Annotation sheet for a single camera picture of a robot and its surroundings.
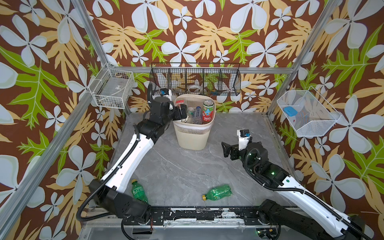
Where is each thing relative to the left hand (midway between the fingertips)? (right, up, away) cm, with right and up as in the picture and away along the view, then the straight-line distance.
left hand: (178, 105), depth 72 cm
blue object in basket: (+64, -1, +14) cm, 66 cm away
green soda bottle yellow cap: (+21, -48, +10) cm, 53 cm away
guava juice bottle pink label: (0, +4, +13) cm, 14 cm away
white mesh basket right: (+72, -3, +11) cm, 73 cm away
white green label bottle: (+5, -2, +16) cm, 17 cm away
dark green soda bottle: (-22, -45, +5) cm, 50 cm away
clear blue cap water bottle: (+10, -5, +12) cm, 16 cm away
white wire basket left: (-40, +12, +12) cm, 43 cm away
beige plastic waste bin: (+9, -16, +11) cm, 22 cm away
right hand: (+25, -18, +1) cm, 31 cm away
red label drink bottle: (+16, -2, +9) cm, 18 cm away
